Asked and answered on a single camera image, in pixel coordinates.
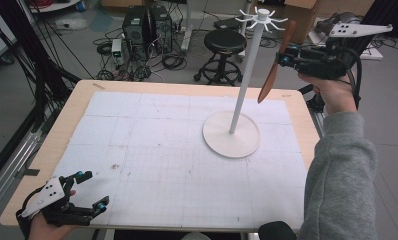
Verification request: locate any white gridded mat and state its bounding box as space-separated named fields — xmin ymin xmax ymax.
xmin=51 ymin=91 xmax=313 ymax=231

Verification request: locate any left hand-held gripper black cable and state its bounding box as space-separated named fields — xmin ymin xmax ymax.
xmin=15 ymin=187 xmax=46 ymax=239

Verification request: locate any right hand-held gripper black cable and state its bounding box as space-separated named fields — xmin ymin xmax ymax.
xmin=345 ymin=48 xmax=364 ymax=109

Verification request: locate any white hook stand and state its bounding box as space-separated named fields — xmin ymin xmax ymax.
xmin=201 ymin=8 xmax=289 ymax=159

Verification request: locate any hand-held gripper black cable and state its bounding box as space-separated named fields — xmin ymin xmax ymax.
xmin=345 ymin=48 xmax=364 ymax=109
xmin=15 ymin=187 xmax=46 ymax=239

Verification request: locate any black computer tower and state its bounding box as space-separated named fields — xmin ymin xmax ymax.
xmin=122 ymin=5 xmax=151 ymax=52
xmin=148 ymin=4 xmax=174 ymax=54

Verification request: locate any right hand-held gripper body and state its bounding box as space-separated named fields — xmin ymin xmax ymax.
xmin=295 ymin=22 xmax=394 ymax=81

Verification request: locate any white metal upright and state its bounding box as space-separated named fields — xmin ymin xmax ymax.
xmin=180 ymin=0 xmax=194 ymax=52

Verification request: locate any black tape piece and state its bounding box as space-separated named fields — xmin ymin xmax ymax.
xmin=15 ymin=168 xmax=41 ymax=178

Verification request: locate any black round stool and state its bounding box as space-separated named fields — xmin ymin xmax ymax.
xmin=193 ymin=29 xmax=249 ymax=87

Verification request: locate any person's left hand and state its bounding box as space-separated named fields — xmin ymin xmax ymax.
xmin=28 ymin=189 xmax=78 ymax=240

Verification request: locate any small white power supply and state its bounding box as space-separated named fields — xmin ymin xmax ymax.
xmin=111 ymin=38 xmax=124 ymax=66

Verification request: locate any black frame with cables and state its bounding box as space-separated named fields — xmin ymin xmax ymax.
xmin=0 ymin=0 xmax=82 ymax=134

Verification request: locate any grey bag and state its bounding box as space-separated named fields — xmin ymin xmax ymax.
xmin=315 ymin=12 xmax=361 ymax=34

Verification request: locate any cardboard box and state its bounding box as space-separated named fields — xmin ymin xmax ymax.
xmin=280 ymin=0 xmax=321 ymax=48

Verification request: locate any wooden rice spatula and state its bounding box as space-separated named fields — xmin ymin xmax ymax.
xmin=257 ymin=20 xmax=297 ymax=104

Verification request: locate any person's right hand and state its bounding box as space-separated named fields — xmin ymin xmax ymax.
xmin=297 ymin=71 xmax=359 ymax=116

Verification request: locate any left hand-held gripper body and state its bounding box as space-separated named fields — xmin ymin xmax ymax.
xmin=20 ymin=176 xmax=95 ymax=227

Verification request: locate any tangle of black floor cables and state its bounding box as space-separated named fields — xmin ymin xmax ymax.
xmin=92 ymin=29 xmax=188 ymax=82

